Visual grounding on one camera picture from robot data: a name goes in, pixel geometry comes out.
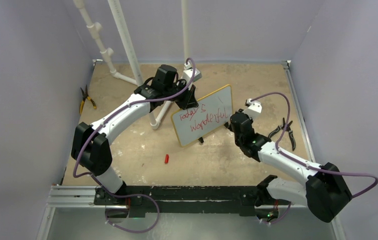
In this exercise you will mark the yellow-framed whiteboard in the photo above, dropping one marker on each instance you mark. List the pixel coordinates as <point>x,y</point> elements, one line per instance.
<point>214,110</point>

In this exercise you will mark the yellow-handled pliers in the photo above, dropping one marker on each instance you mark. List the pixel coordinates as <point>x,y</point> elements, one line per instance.
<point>86,97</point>

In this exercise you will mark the red marker cap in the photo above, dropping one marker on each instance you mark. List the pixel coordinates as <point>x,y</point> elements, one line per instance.
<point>166,161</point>

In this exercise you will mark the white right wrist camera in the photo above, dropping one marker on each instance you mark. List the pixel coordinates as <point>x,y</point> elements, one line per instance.
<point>253,108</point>

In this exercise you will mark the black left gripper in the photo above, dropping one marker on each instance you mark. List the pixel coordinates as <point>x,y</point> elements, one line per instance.
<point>189,101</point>

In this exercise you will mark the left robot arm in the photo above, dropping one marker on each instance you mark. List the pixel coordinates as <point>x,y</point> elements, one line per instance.
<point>91,142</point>

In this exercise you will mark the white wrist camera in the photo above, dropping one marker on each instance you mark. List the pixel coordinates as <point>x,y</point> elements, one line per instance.
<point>253,108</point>
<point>187,74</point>

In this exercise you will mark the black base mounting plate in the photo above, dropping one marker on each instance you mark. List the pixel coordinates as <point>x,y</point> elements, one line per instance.
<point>140,200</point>

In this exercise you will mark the aluminium frame rail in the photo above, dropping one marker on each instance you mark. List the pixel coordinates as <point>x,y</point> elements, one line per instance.
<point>70,213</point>

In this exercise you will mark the white PVC pipe frame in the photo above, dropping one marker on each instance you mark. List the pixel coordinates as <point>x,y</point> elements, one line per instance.
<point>117,13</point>

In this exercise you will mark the black-handled pliers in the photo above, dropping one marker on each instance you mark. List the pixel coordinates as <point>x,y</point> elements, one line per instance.
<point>286,128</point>

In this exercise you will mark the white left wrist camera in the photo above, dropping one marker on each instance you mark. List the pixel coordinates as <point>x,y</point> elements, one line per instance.
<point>187,74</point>

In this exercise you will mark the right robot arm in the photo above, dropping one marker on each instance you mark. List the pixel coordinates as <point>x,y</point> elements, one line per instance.
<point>320,188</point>

